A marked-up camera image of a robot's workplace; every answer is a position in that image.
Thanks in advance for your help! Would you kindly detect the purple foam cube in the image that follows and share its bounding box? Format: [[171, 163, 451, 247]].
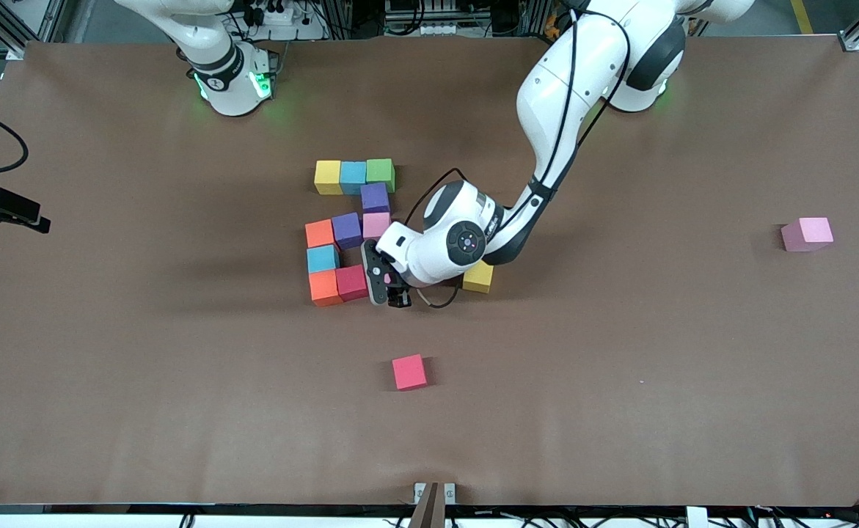
[[360, 182, 392, 216], [332, 213, 365, 251]]

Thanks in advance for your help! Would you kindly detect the red foam cube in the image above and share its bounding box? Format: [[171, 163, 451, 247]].
[[392, 354, 428, 392], [335, 264, 370, 303]]

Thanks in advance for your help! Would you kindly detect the cyan foam cube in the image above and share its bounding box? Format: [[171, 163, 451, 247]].
[[340, 161, 368, 196], [306, 244, 341, 275]]

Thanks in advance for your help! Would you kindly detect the green foam cube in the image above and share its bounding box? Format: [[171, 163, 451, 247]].
[[365, 158, 397, 194]]

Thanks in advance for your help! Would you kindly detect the orange foam cube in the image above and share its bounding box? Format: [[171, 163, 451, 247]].
[[304, 219, 336, 250], [309, 270, 344, 307]]

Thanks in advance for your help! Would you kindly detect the yellow foam cube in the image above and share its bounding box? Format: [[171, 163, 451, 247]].
[[462, 263, 495, 294], [314, 160, 343, 196]]

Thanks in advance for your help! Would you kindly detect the white power strip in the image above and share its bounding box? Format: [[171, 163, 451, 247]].
[[242, 0, 327, 41], [385, 0, 540, 37]]

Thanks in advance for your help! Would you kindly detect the pale mauve foam cube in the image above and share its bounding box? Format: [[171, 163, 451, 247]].
[[781, 217, 835, 253]]

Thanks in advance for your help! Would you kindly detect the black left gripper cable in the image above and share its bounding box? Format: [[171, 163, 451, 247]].
[[403, 167, 470, 309]]

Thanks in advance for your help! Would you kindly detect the small metal bracket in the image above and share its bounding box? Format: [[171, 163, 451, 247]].
[[414, 482, 456, 505]]

